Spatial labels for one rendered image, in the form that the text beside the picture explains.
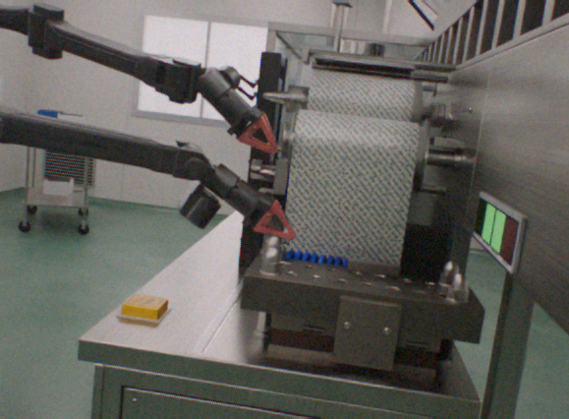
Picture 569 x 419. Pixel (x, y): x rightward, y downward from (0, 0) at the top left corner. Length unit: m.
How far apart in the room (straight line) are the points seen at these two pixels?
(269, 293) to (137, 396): 0.28
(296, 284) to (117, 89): 6.30
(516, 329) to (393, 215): 0.40
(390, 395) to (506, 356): 0.48
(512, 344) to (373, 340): 0.48
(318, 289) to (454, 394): 0.27
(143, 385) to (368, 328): 0.38
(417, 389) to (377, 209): 0.36
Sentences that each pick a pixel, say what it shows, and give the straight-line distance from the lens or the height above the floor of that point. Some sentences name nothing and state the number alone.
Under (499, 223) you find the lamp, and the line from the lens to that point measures 0.88.
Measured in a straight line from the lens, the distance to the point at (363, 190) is 1.22.
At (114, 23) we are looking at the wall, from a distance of 7.32.
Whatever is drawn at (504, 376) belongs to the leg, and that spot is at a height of 0.79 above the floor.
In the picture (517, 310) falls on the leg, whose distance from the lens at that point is 1.45.
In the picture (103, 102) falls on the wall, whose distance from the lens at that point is 7.31.
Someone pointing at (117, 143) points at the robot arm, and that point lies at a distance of 1.18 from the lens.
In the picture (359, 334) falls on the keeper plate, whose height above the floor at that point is 0.96.
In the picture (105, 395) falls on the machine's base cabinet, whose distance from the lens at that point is 1.13.
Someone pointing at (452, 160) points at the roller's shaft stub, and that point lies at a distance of 1.27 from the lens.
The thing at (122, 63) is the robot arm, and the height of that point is 1.36.
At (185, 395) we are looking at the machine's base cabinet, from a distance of 1.10.
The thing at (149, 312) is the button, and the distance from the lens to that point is 1.19.
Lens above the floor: 1.31
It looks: 9 degrees down
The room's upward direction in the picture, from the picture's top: 7 degrees clockwise
